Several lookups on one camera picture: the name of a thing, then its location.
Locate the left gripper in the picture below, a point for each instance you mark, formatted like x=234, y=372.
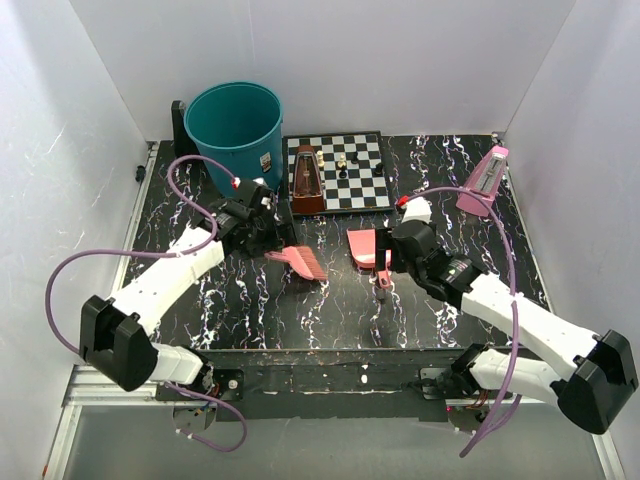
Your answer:
x=280, y=235

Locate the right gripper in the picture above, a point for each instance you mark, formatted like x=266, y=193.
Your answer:
x=385, y=241

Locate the pink dustpan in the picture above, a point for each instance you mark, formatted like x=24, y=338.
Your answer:
x=361, y=245

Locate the pink hand brush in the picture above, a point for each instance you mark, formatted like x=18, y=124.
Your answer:
x=302, y=261

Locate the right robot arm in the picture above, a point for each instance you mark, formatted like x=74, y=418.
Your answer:
x=590, y=377

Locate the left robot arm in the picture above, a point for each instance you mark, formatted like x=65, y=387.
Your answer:
x=115, y=332

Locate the brown wooden metronome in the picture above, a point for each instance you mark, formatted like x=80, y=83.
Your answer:
x=307, y=189

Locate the black chess piece right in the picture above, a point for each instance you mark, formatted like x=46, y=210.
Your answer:
x=378, y=169

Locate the black and white chessboard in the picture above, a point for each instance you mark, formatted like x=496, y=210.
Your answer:
x=360, y=192

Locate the teal plastic bucket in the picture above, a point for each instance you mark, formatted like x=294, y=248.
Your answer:
x=239, y=125

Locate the pink metronome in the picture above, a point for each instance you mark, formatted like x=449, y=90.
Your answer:
x=484, y=182

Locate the black metronome behind bucket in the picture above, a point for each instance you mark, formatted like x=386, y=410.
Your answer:
x=182, y=143

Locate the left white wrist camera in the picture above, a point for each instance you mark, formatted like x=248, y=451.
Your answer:
x=254, y=194

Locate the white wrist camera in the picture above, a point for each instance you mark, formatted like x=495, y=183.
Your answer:
x=414, y=209
x=254, y=194

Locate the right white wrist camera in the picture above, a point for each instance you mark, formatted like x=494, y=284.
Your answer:
x=414, y=209

